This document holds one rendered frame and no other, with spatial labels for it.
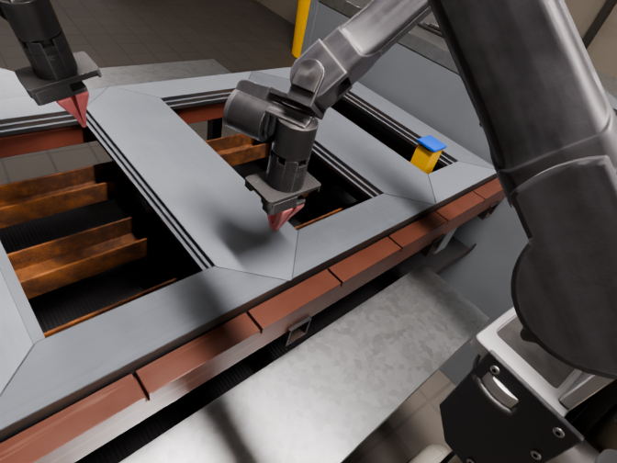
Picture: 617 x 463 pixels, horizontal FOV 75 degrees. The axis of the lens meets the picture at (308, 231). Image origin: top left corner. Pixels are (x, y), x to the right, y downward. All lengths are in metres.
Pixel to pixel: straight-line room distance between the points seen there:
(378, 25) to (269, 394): 0.59
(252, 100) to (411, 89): 0.91
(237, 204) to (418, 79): 0.81
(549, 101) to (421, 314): 0.77
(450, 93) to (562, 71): 1.12
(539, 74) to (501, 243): 1.16
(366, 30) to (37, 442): 0.62
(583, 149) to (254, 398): 0.63
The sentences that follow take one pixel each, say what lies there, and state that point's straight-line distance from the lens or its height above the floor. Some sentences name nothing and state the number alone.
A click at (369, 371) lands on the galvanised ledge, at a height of 0.68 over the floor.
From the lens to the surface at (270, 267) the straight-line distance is 0.69.
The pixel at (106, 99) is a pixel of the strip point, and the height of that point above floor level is 0.84.
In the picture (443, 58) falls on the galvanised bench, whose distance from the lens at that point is 1.35.
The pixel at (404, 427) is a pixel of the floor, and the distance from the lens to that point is 1.61.
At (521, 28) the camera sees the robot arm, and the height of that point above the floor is 1.32.
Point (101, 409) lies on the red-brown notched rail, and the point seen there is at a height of 0.83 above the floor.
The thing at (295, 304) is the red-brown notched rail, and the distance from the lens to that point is 0.68.
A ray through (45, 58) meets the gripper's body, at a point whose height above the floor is 1.09.
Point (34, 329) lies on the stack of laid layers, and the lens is 0.67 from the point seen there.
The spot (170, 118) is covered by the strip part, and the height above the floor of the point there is 0.84.
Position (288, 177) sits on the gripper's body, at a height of 1.03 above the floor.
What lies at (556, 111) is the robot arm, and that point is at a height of 1.30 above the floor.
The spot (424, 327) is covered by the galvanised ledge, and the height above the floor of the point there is 0.68.
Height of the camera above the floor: 1.36
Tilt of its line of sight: 41 degrees down
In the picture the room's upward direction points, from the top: 16 degrees clockwise
